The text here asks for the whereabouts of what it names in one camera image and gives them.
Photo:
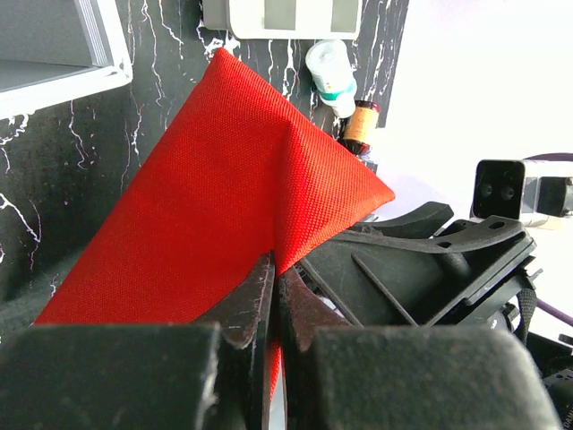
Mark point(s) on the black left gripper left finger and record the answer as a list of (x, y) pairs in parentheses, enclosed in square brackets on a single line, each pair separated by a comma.
[(213, 373)]

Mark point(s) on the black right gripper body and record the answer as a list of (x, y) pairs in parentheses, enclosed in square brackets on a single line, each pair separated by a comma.
[(428, 269)]

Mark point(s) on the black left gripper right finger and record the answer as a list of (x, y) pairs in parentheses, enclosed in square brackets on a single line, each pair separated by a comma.
[(339, 376)]

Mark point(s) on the red first aid kit pouch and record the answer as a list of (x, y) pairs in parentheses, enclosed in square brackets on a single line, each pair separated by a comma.
[(239, 173)]

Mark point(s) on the grey open medicine case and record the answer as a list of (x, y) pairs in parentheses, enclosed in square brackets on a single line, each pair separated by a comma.
[(56, 51)]

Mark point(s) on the brown glass bottle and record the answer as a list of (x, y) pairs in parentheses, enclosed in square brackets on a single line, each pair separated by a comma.
[(357, 129)]

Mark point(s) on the white dropper bottle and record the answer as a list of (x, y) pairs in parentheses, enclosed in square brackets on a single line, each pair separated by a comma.
[(333, 76)]

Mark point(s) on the grey divided tray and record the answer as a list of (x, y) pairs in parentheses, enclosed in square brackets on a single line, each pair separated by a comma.
[(284, 19)]

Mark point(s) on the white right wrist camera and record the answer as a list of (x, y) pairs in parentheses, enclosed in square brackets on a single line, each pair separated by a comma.
[(532, 191)]

